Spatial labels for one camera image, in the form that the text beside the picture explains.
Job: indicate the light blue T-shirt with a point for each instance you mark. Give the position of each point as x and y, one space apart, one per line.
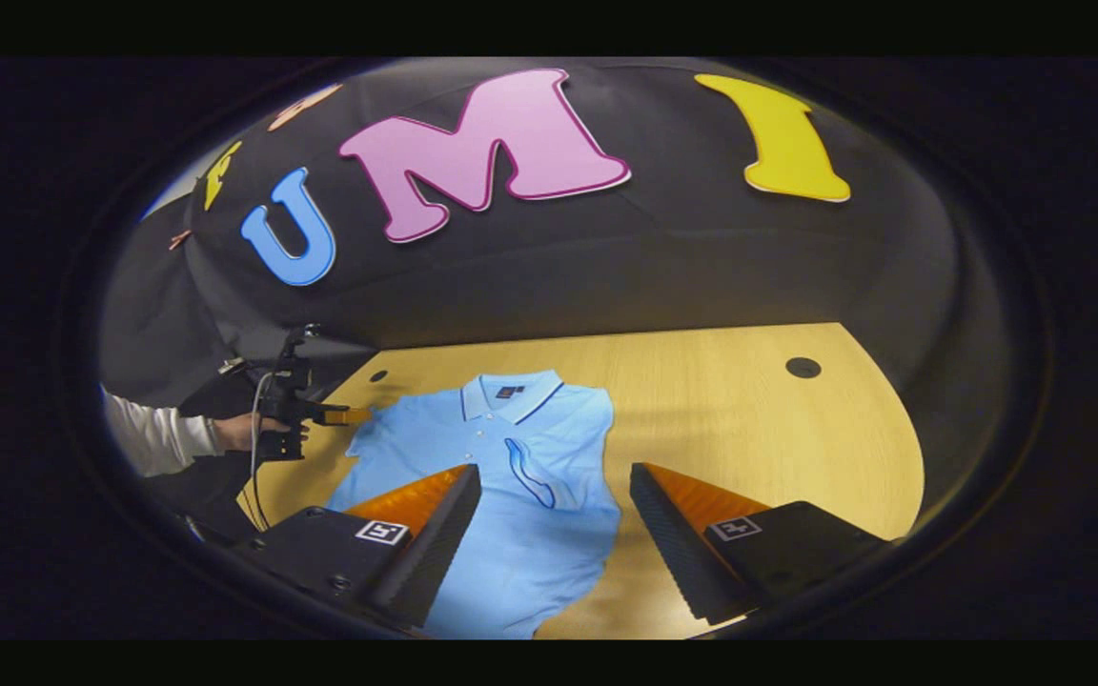
549 572

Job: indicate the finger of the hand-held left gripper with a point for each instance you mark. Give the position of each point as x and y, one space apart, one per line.
351 415

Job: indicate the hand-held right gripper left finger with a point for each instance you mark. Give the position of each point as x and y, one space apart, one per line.
430 553

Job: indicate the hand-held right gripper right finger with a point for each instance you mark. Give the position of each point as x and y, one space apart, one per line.
673 553

